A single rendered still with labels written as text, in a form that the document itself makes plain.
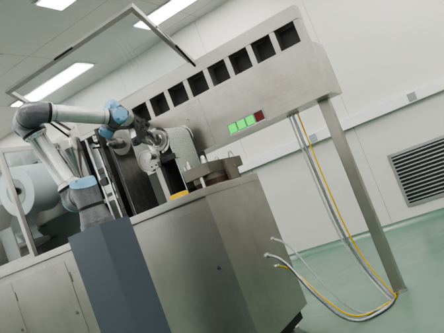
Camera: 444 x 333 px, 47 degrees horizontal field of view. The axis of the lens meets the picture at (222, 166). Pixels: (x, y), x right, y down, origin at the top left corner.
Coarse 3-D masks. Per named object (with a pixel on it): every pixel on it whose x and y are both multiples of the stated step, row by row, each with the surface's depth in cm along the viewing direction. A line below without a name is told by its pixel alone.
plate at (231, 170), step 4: (224, 160) 278; (228, 160) 281; (232, 160) 285; (224, 164) 279; (228, 164) 280; (232, 164) 283; (228, 168) 278; (232, 168) 281; (236, 168) 285; (228, 172) 278; (232, 172) 280; (236, 172) 284; (228, 176) 278; (232, 176) 278; (236, 176) 282
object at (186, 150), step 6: (174, 144) 283; (180, 144) 288; (186, 144) 293; (192, 144) 299; (174, 150) 281; (180, 150) 286; (186, 150) 291; (192, 150) 296; (180, 156) 284; (186, 156) 289; (192, 156) 294; (180, 162) 281; (192, 162) 292; (198, 162) 297; (180, 168) 279
